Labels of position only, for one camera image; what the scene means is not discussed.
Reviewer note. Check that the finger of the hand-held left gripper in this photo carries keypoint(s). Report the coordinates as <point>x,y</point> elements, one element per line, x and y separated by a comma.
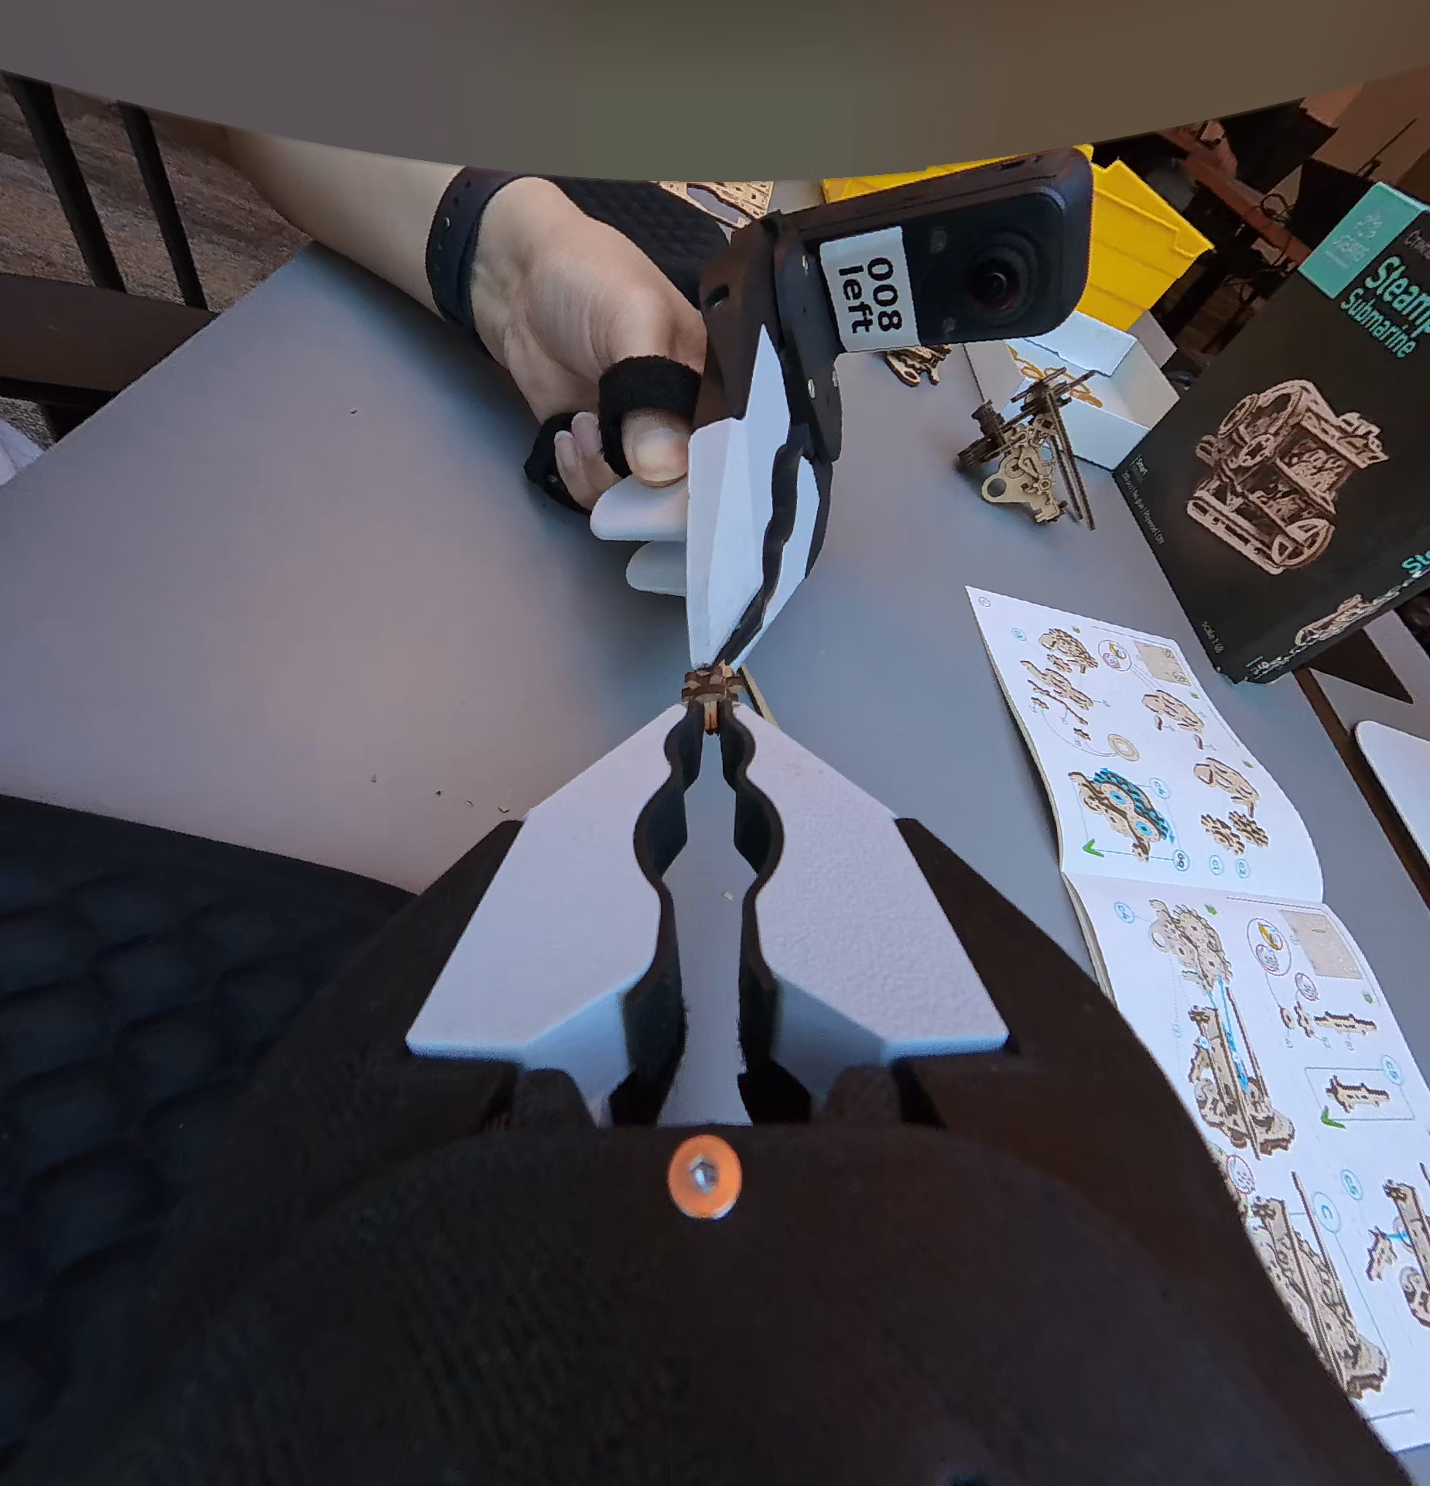
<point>797,545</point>
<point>728,523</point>

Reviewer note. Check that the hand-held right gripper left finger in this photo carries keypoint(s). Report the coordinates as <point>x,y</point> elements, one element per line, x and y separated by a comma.
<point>541,929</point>

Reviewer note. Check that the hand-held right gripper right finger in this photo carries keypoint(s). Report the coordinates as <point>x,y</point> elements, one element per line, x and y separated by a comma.
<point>875,929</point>

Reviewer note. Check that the small wooden model part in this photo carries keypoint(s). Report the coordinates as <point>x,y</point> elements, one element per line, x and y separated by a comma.
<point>710,686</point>

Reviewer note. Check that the person's left forearm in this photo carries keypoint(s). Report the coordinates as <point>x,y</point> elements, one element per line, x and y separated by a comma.
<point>346,210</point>

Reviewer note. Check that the person's left hand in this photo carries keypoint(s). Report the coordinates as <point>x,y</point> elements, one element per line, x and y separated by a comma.
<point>563,302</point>

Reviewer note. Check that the small wooden gear cluster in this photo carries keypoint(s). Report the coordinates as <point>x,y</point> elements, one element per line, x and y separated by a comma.
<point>916,365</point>

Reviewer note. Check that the thin wooden stick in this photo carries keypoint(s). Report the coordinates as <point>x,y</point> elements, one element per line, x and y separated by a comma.
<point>761,698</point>

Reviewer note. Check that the yellow plastic bin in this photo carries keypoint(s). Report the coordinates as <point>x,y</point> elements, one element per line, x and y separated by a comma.
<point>1133,241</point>

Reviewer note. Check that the white cardboard tray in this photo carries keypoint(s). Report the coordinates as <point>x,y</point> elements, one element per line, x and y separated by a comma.
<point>1115,407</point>

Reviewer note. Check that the wooden gear model assembly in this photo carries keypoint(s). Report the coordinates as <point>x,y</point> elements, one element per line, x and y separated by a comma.
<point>1021,464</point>

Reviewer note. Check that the laser-cut wooden part sheet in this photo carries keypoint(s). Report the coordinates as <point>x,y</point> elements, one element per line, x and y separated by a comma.
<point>728,194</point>

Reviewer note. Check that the model instruction booklet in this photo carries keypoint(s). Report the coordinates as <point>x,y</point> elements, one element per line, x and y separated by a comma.
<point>1191,929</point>

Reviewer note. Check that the black model kit box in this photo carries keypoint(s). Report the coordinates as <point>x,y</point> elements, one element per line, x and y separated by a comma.
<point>1282,464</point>

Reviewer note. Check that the white document holder stand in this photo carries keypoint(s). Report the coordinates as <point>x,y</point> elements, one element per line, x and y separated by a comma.
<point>1418,799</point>

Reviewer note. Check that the dark wooden chair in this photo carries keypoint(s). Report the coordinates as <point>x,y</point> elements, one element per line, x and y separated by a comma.
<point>78,324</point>

